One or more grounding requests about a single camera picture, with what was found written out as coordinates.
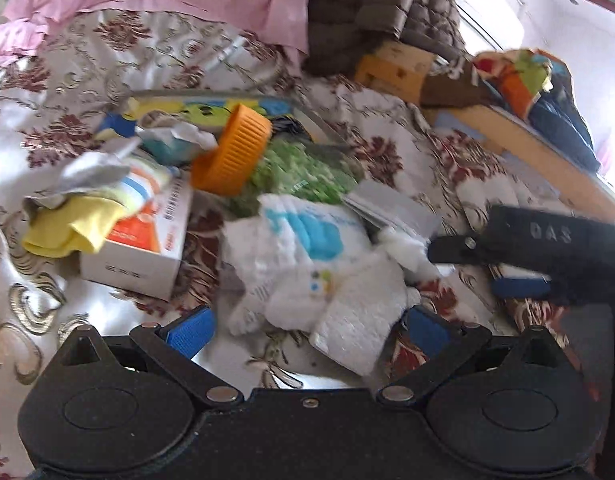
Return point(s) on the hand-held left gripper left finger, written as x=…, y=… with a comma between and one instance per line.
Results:
x=192, y=331

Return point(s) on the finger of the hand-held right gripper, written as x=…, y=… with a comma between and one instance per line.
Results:
x=455, y=250
x=520, y=287

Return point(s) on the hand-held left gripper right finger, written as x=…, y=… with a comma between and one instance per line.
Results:
x=428, y=331

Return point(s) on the white fluffy towel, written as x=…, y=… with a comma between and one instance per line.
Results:
x=357, y=310

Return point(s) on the yellow striped towel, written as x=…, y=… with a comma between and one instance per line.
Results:
x=72, y=225

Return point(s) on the grey card packet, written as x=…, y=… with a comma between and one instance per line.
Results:
x=392, y=207

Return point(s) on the white box with orange label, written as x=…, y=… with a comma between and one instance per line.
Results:
x=137, y=255

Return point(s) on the wooden board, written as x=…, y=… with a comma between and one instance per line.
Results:
x=532, y=152

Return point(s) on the blue denim cloth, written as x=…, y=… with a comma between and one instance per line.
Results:
x=562, y=120

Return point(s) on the green patterned packet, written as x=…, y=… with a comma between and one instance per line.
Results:
x=302, y=172

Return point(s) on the colourful patterned cloth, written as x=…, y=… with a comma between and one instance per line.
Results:
x=520, y=77

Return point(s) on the orange plastic basket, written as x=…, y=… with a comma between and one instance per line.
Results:
x=232, y=152

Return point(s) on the light blue tissue packet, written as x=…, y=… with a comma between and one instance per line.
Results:
x=175, y=142

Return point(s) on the grey cloth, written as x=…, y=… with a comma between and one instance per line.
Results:
x=82, y=175

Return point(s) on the colourful picture book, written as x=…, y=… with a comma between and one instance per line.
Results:
x=207, y=110

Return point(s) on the brown quilted jacket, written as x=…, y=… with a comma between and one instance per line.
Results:
x=377, y=10

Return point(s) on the floral bedspread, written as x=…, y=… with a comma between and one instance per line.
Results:
x=87, y=90

